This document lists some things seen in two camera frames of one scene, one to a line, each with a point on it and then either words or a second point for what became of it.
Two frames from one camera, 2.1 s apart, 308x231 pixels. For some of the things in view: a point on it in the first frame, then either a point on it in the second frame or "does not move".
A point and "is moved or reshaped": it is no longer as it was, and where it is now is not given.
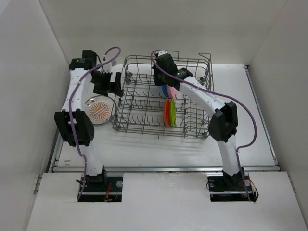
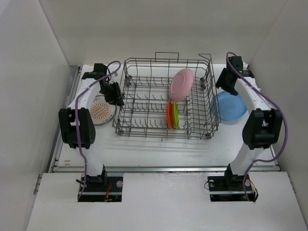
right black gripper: (158, 82) -> (221, 83)
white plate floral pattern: (100, 109) does not move
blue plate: (163, 91) is moved or reshaped
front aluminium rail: (162, 169) does not move
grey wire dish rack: (143, 108) does not move
